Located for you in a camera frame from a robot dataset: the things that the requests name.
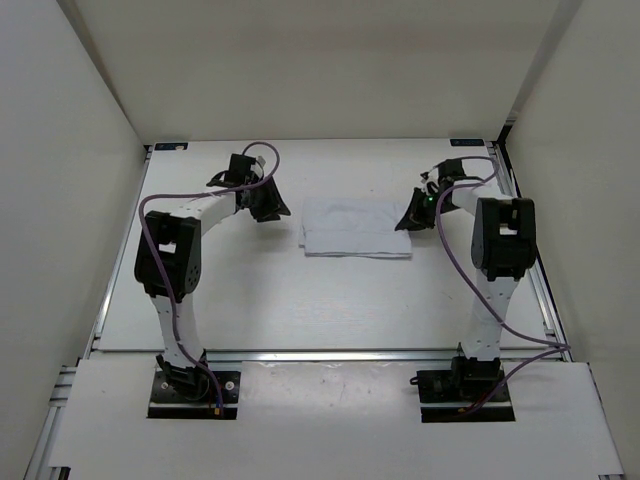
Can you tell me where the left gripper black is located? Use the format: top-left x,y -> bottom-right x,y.
245,175 -> 291,223

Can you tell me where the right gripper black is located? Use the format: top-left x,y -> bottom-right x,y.
396,187 -> 459,233

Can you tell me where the white fabric skirt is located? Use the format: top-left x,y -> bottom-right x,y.
298,198 -> 412,259

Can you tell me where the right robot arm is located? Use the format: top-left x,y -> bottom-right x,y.
395,156 -> 537,362

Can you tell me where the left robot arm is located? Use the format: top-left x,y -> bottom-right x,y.
134,151 -> 291,400

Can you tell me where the right blue corner label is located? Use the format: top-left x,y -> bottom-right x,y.
450,138 -> 485,148

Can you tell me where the blue corner label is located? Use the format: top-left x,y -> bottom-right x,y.
450,138 -> 485,148
154,142 -> 188,151

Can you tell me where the left blue corner label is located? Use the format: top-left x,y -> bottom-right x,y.
154,142 -> 188,151

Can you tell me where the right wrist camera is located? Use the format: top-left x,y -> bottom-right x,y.
420,166 -> 439,196

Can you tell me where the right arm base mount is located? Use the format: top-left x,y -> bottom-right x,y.
409,355 -> 516,424

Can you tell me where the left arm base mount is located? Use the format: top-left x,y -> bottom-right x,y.
147,355 -> 241,421

